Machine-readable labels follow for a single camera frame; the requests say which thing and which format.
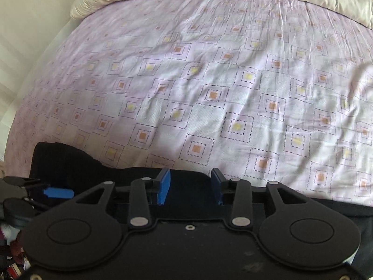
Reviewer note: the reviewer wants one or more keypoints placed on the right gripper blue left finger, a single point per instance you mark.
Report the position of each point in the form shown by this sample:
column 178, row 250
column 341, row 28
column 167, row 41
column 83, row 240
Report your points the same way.
column 160, row 187

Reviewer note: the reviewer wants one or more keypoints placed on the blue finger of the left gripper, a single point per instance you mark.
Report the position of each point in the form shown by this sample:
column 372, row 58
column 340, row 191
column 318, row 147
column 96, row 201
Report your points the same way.
column 58, row 193

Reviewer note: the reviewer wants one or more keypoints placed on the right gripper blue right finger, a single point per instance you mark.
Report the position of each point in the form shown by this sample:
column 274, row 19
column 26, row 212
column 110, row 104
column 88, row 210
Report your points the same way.
column 221, row 186

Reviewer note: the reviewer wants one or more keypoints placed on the black pants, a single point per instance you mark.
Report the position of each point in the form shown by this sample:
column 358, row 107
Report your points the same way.
column 64, row 166

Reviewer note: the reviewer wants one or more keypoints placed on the pink patterned bed sheet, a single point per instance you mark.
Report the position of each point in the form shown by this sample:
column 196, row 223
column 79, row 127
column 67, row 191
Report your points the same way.
column 264, row 90

